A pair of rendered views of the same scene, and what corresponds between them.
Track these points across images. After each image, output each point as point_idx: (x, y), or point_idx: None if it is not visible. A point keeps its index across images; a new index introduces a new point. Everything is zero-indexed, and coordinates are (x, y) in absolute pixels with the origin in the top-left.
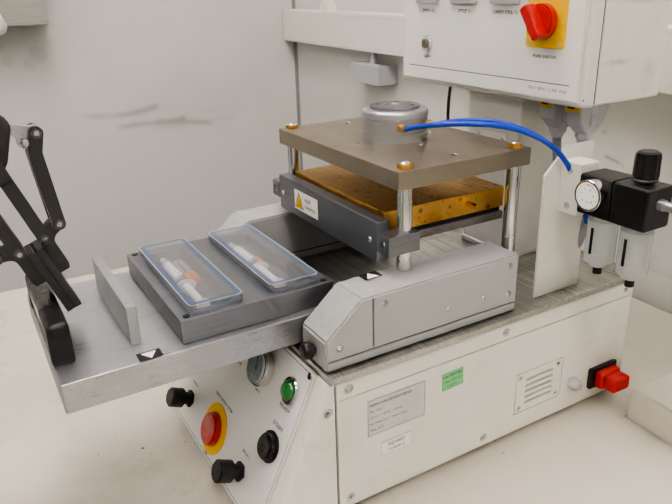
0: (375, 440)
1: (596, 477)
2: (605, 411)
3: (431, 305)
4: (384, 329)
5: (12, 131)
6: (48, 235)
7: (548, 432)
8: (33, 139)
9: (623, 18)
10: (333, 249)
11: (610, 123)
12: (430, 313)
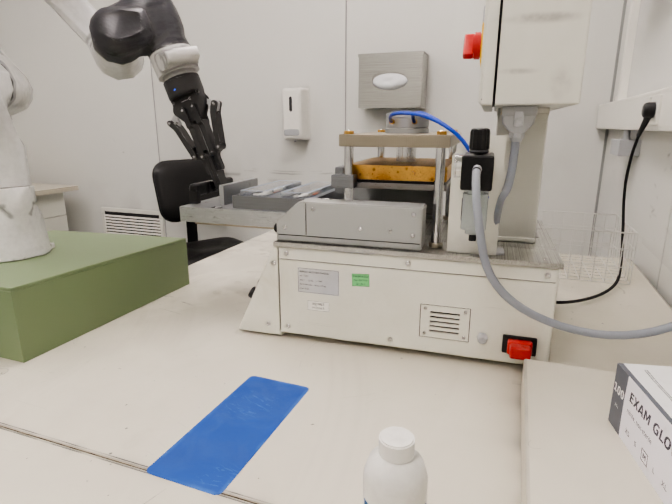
0: (303, 296)
1: (431, 391)
2: (511, 376)
3: (346, 222)
4: (313, 226)
5: (207, 101)
6: (213, 150)
7: (448, 365)
8: (212, 105)
9: (523, 35)
10: None
11: None
12: (346, 227)
